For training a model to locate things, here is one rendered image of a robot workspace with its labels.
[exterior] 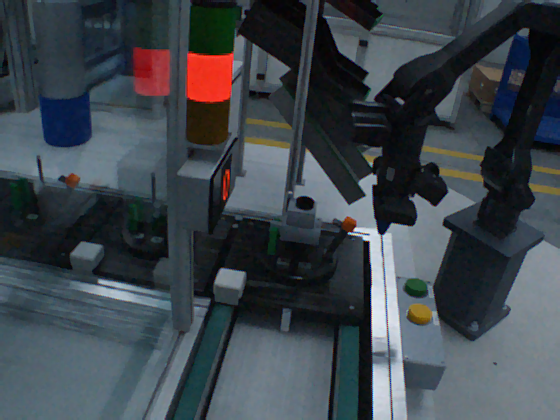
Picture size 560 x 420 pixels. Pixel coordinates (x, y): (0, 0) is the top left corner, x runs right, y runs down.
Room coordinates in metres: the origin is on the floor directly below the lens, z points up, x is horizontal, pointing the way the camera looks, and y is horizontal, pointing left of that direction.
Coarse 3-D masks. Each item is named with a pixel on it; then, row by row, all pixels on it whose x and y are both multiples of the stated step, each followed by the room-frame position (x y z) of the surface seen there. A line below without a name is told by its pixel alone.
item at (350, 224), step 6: (348, 216) 0.69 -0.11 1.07; (336, 222) 0.68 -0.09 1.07; (342, 222) 0.69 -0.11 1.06; (348, 222) 0.67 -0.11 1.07; (354, 222) 0.68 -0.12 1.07; (342, 228) 0.67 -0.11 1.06; (348, 228) 0.67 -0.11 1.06; (354, 228) 0.67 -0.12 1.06; (342, 234) 0.68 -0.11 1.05; (336, 240) 0.68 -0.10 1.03; (342, 240) 0.68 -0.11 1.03; (330, 246) 0.68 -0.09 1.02; (336, 246) 0.68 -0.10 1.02; (330, 252) 0.68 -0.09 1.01
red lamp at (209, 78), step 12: (192, 60) 0.49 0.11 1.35; (204, 60) 0.48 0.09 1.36; (216, 60) 0.49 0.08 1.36; (228, 60) 0.50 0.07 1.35; (192, 72) 0.49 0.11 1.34; (204, 72) 0.48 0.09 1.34; (216, 72) 0.49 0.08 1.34; (228, 72) 0.50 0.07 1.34; (192, 84) 0.49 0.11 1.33; (204, 84) 0.48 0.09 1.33; (216, 84) 0.49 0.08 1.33; (228, 84) 0.50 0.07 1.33; (192, 96) 0.49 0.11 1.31; (204, 96) 0.48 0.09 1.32; (216, 96) 0.49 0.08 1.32; (228, 96) 0.50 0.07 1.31
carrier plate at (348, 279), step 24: (240, 240) 0.73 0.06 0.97; (360, 240) 0.78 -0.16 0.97; (240, 264) 0.66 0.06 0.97; (360, 264) 0.70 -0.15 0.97; (264, 288) 0.61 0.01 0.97; (288, 288) 0.61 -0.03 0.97; (312, 288) 0.62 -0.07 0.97; (336, 288) 0.63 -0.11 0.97; (360, 288) 0.63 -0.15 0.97; (312, 312) 0.56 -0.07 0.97; (336, 312) 0.57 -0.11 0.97; (360, 312) 0.57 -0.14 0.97
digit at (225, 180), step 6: (228, 162) 0.51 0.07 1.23; (222, 168) 0.48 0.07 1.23; (228, 168) 0.51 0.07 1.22; (222, 174) 0.49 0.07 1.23; (228, 174) 0.52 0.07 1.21; (222, 180) 0.49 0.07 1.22; (228, 180) 0.52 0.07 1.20; (222, 186) 0.49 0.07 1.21; (228, 186) 0.52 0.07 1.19; (222, 192) 0.49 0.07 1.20; (228, 192) 0.52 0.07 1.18; (222, 198) 0.49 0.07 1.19; (222, 204) 0.49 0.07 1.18
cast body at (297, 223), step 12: (300, 204) 0.67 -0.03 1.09; (312, 204) 0.68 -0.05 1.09; (288, 216) 0.67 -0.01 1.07; (300, 216) 0.67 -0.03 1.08; (312, 216) 0.66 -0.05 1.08; (288, 228) 0.67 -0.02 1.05; (300, 228) 0.67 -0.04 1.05; (312, 228) 0.66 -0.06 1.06; (288, 240) 0.67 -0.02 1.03; (300, 240) 0.66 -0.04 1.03; (312, 240) 0.66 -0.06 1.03
